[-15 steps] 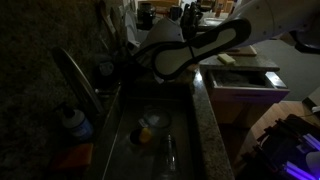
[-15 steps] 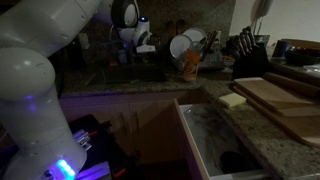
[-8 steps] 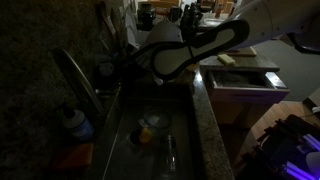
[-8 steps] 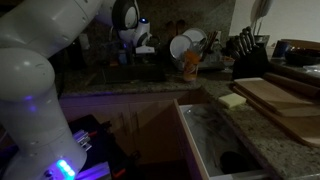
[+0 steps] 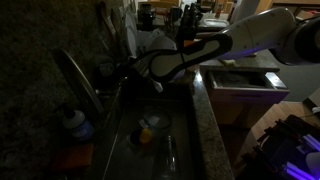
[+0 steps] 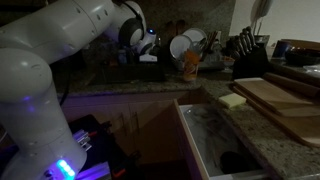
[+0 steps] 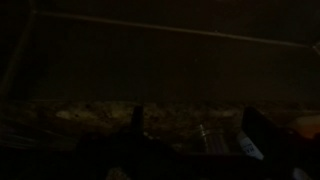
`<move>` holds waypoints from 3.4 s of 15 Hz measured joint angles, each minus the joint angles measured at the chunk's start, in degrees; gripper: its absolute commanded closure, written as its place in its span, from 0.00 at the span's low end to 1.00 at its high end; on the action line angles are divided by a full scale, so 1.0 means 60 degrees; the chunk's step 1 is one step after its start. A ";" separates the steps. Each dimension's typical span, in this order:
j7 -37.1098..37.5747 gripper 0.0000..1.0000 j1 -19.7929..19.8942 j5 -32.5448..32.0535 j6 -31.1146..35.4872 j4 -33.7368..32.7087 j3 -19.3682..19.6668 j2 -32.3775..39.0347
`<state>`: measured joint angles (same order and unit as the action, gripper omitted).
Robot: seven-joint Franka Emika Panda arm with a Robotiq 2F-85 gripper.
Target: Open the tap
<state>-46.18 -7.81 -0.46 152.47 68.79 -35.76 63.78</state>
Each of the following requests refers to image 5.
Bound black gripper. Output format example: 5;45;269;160
94;54;127;90

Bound curved metal kitchen faucet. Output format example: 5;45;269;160
52;47;106;116

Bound open white drawer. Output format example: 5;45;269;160
204;67;291;105

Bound large white plate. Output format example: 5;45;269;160
124;13;140;58

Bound wooden spoon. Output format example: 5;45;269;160
98;1;118;42

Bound blue soap pump bottle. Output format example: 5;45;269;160
54;103;96;143

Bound small yellow object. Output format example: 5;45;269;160
139;127;155;145

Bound steel kitchen sink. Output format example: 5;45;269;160
100;83;202;180

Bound orange sponge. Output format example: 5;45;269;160
51;143;95;173

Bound black knife block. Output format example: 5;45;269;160
181;3;204;42

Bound clear glass bottle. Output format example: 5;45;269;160
159;134;181;180

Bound yellow sponge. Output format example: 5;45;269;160
217;58;237;66

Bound wooden cabinet doors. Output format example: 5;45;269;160
209;99;278;130

